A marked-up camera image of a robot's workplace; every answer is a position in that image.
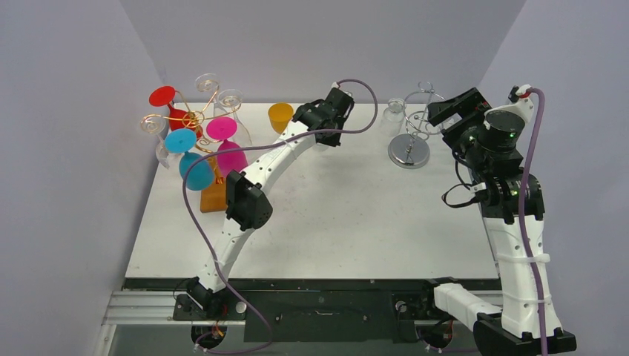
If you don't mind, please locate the aluminium rail frame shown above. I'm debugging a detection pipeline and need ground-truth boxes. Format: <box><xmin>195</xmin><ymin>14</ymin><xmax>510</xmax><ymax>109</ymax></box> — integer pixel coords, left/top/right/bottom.
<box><xmin>93</xmin><ymin>289</ymin><xmax>551</xmax><ymax>356</ymax></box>

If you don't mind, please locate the clear wine glass back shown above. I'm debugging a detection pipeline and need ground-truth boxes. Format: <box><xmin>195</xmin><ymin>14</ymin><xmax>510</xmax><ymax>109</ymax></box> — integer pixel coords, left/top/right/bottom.
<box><xmin>213</xmin><ymin>89</ymin><xmax>252</xmax><ymax>147</ymax></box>

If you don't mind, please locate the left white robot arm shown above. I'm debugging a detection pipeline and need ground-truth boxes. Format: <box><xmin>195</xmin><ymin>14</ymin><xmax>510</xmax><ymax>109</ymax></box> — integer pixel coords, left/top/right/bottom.
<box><xmin>186</xmin><ymin>88</ymin><xmax>355</xmax><ymax>319</ymax></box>

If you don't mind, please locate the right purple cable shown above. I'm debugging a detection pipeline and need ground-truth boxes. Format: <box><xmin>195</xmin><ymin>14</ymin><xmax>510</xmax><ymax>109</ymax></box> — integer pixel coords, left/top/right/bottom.
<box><xmin>518</xmin><ymin>87</ymin><xmax>549</xmax><ymax>345</ymax></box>

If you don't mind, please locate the clear wine glass left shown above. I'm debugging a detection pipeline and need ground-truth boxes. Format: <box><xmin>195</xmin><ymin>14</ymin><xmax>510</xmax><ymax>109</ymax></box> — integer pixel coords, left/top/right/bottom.
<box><xmin>155</xmin><ymin>140</ymin><xmax>182</xmax><ymax>169</ymax></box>

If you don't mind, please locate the blue wine glass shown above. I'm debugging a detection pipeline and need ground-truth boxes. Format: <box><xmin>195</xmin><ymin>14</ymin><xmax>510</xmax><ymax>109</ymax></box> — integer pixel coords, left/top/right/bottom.
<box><xmin>165</xmin><ymin>128</ymin><xmax>215</xmax><ymax>191</ymax></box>

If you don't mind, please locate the red wine glass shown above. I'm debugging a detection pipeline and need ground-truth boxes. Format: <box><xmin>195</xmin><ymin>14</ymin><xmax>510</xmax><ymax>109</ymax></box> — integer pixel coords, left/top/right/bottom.
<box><xmin>148</xmin><ymin>85</ymin><xmax>202</xmax><ymax>139</ymax></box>

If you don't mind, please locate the wooden rack base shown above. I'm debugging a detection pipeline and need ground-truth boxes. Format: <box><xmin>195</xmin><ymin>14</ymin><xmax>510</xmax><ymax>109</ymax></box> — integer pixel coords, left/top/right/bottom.
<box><xmin>200</xmin><ymin>157</ymin><xmax>227</xmax><ymax>213</ymax></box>

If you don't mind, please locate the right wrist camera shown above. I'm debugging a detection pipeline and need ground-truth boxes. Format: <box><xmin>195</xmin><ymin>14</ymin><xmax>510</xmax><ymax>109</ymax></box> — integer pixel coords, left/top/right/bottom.
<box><xmin>507</xmin><ymin>84</ymin><xmax>534</xmax><ymax>111</ymax></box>

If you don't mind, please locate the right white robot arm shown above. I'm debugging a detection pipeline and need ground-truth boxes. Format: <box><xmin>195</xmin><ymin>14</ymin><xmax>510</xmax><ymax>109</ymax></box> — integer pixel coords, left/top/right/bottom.
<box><xmin>418</xmin><ymin>85</ymin><xmax>577</xmax><ymax>355</ymax></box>

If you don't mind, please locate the clear wine glass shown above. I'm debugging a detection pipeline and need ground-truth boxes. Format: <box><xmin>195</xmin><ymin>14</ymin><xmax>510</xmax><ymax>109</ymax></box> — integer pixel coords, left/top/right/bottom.
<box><xmin>213</xmin><ymin>89</ymin><xmax>252</xmax><ymax>147</ymax></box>
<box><xmin>155</xmin><ymin>140</ymin><xmax>182</xmax><ymax>169</ymax></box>

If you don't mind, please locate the pink wine glass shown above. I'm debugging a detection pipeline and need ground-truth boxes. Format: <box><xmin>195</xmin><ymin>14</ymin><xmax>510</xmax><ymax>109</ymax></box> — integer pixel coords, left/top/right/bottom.
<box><xmin>205</xmin><ymin>116</ymin><xmax>248</xmax><ymax>177</ymax></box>

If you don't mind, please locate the chrome wire glass rack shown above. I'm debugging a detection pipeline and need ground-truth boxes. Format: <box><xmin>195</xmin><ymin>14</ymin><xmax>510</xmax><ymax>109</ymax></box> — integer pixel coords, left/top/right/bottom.
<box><xmin>387</xmin><ymin>82</ymin><xmax>443</xmax><ymax>169</ymax></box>

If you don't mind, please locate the gold wire glass rack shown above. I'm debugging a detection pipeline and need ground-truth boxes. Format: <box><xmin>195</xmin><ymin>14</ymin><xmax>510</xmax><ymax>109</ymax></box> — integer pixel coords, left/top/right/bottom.
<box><xmin>139</xmin><ymin>73</ymin><xmax>242</xmax><ymax>165</ymax></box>

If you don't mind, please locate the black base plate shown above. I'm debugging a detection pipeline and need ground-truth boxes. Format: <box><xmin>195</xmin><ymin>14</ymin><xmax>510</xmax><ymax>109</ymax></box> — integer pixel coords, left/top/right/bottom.
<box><xmin>122</xmin><ymin>277</ymin><xmax>502</xmax><ymax>343</ymax></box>

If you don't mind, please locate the yellow plastic goblet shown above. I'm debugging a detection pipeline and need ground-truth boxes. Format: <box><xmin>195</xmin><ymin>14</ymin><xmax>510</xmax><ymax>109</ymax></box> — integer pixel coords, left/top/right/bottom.
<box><xmin>268</xmin><ymin>102</ymin><xmax>294</xmax><ymax>134</ymax></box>

